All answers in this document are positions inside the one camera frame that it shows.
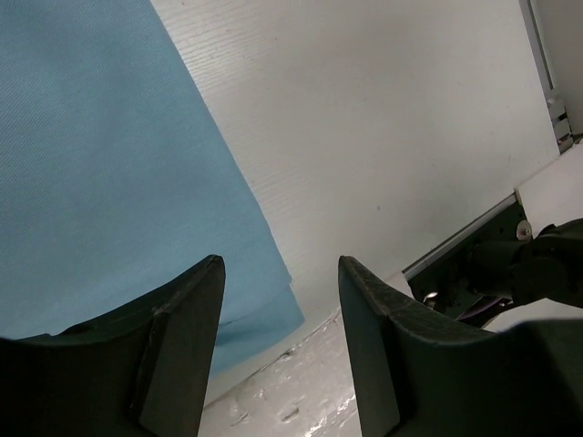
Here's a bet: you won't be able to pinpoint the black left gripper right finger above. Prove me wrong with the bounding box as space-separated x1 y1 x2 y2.
338 256 582 436

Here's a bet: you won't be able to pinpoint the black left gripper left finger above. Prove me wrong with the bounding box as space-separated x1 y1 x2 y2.
1 255 226 436

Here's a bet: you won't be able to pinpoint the light blue trousers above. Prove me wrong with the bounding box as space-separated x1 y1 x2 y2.
1 1 304 373

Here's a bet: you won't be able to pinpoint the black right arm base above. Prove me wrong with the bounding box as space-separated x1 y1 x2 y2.
402 190 583 329

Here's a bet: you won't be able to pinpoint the aluminium side rail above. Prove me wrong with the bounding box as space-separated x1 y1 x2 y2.
519 0 575 155

